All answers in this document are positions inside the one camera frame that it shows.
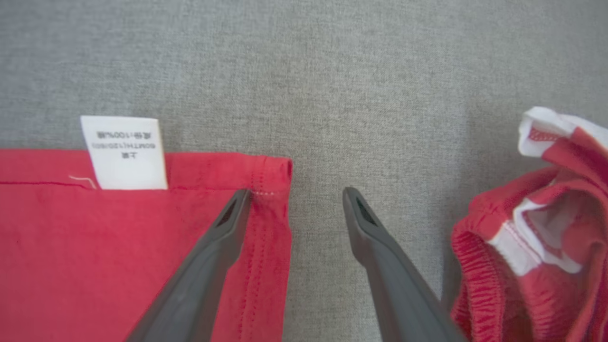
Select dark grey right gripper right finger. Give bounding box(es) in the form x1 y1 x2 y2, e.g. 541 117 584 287
342 187 468 342

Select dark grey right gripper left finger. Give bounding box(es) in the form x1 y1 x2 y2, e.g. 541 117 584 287
126 189 252 342

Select red basketball jersey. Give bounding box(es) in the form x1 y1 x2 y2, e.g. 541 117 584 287
0 115 293 342

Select red shorts with white stripe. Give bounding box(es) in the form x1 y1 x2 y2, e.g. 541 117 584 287
450 106 608 342

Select grey fabric sofa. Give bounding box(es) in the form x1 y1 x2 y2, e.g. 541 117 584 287
0 0 608 342

